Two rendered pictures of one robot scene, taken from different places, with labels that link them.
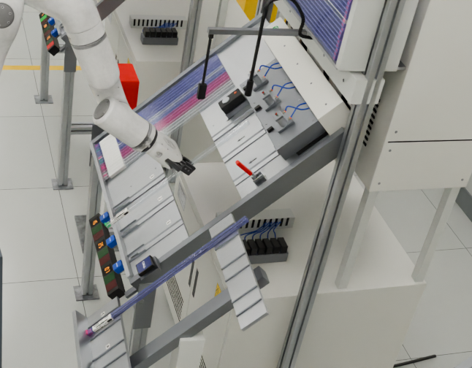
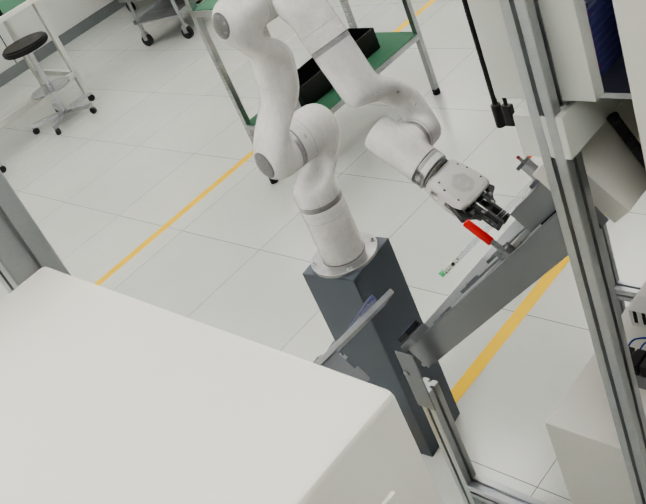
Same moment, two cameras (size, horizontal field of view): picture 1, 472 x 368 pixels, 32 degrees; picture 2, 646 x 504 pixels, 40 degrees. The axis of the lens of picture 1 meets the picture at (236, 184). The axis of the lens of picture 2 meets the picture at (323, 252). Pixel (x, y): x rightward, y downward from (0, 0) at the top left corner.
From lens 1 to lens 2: 1.84 m
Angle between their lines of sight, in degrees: 65
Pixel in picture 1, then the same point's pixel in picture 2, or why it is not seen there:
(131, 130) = (396, 160)
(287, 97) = not seen: hidden behind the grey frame
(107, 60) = (340, 72)
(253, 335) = (598, 486)
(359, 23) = (483, 17)
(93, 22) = (310, 27)
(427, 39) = (640, 38)
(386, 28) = (509, 23)
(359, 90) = (526, 132)
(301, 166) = (532, 246)
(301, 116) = not seen: hidden behind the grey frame
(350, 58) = (501, 76)
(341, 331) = not seen: outside the picture
